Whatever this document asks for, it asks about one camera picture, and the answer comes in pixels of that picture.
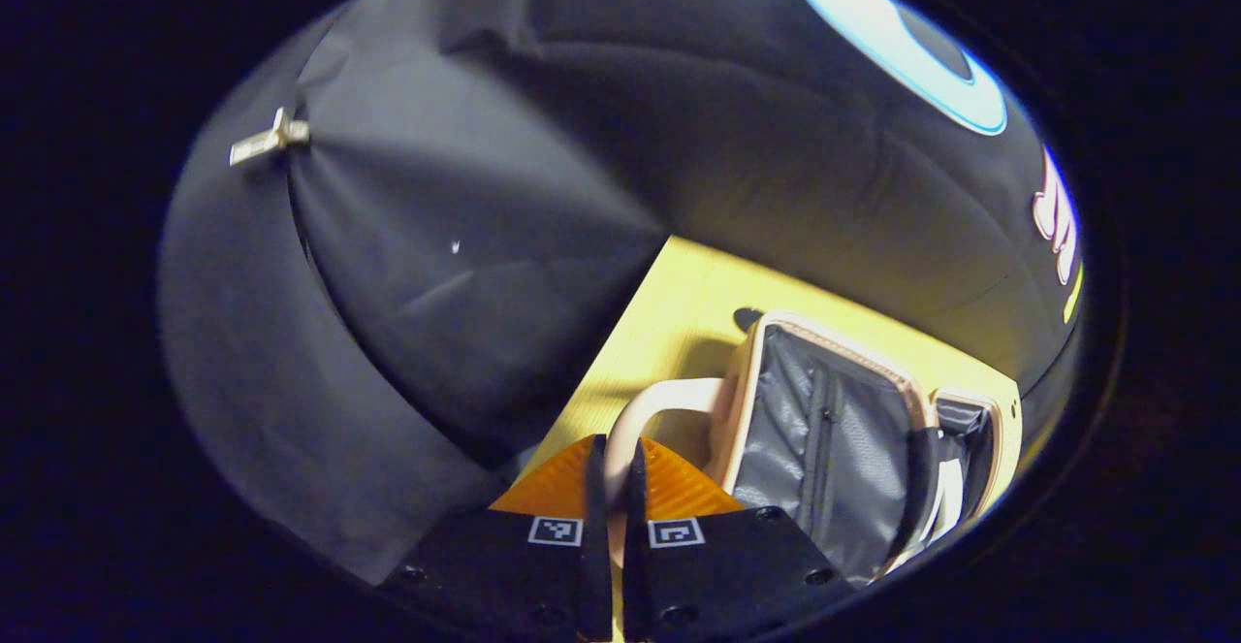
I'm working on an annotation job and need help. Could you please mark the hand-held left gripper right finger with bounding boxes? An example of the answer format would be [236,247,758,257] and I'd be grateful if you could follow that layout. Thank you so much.
[620,435,861,643]

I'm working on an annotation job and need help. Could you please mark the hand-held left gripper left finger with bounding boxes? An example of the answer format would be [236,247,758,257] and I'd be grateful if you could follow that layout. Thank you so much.
[376,434,616,642]

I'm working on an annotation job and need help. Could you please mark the beige pink suitcase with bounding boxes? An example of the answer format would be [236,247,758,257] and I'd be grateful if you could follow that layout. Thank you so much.
[602,309,1025,588]

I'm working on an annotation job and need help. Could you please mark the black backdrop cloth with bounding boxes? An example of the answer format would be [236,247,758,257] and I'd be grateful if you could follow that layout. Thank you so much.
[157,0,1087,588]

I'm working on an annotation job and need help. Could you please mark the white cloth clip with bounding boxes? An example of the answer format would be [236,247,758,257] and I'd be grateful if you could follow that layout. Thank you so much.
[228,106,312,170]

